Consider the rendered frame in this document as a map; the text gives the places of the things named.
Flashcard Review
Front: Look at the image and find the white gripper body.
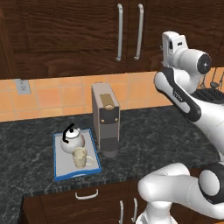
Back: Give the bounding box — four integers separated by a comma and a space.
161, 31, 177, 69

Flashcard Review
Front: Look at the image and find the beige mug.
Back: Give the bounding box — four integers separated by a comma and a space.
72, 147, 95, 169

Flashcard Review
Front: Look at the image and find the grey tray with blue rim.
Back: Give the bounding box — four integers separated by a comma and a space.
52, 128, 102, 182

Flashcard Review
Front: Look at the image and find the dark wood base cabinet door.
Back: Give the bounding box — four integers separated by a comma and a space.
129, 179, 147, 224
21, 200, 130, 224

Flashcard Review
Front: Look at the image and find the black hanging utensil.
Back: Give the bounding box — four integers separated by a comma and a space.
199, 73, 207, 89
209, 67, 221, 89

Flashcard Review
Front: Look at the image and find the grey and beige coffee machine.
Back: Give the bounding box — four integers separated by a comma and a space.
90, 82, 122, 158

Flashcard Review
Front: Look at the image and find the dark wood drawer front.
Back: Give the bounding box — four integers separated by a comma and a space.
38, 181, 130, 217

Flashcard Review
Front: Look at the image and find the dark wood wall cabinet door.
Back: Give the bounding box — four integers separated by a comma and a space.
127, 0, 224, 74
0, 0, 129, 80

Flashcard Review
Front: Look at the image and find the silver wall cabinet door handle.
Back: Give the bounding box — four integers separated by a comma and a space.
134, 3, 144, 61
115, 3, 124, 62

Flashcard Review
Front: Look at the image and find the white kettle with black handle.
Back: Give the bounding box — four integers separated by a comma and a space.
59, 122, 86, 155

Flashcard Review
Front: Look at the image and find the grey wall socket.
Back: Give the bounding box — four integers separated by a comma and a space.
15, 78, 32, 95

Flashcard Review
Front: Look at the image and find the silver base cabinet door handle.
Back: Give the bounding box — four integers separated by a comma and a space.
130, 197, 139, 224
118, 199, 125, 224

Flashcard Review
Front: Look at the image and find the silver drawer handle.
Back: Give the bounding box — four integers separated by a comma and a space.
74, 188, 100, 201

